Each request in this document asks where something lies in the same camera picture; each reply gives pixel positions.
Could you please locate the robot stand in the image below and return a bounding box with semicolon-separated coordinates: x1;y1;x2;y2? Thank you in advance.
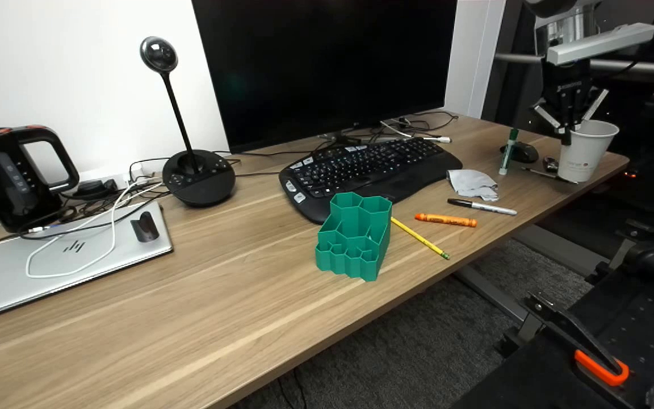
451;218;654;409

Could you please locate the black keyboard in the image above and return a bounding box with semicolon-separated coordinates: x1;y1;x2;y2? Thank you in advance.
278;137;464;226

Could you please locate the black electric kettle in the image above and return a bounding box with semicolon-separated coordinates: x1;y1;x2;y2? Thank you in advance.
0;125;81;234

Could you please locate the black pen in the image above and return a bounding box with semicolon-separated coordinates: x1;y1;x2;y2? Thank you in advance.
519;165;579;185

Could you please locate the green marker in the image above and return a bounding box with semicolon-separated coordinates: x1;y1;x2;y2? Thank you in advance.
498;128;520;176

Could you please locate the black conference camera on stalk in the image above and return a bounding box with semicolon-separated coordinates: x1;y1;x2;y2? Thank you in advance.
139;36;237;207

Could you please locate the black computer mouse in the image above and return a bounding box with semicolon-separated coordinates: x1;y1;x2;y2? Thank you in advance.
500;141;540;164

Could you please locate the black clamp with orange handle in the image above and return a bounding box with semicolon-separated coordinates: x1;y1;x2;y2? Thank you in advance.
525;292;630;388

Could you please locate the orange crayon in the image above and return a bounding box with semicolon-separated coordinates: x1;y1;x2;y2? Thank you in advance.
414;212;478;228

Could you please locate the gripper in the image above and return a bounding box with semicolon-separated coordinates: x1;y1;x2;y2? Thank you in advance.
533;59;610;146

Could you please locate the black monitor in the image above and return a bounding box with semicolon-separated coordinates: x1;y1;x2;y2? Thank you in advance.
192;0;459;155

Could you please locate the white paper cup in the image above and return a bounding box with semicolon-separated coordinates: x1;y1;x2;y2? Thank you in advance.
557;120;621;183

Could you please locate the white cable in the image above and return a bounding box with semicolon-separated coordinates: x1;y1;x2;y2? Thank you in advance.
380;120;453;144
24;176;164;279

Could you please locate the green honeycomb pen organizer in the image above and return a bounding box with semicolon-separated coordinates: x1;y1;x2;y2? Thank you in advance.
315;191;393;283

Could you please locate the black power adapter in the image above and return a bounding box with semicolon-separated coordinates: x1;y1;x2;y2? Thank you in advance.
73;178;119;200

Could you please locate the small black dongle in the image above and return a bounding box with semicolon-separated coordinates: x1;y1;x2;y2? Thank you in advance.
130;211;161;244

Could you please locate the yellow pencil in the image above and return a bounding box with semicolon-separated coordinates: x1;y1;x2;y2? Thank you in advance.
390;216;451;261

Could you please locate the grey cloth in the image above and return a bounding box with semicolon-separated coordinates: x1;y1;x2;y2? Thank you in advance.
447;168;500;202

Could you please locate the grey rail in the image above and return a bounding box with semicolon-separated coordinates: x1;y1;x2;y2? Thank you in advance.
494;52;654;78

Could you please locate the black marker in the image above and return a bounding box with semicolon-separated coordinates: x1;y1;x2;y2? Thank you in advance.
447;198;518;217

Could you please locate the silver laptop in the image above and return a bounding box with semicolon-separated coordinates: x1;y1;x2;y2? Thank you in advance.
0;201;174;326

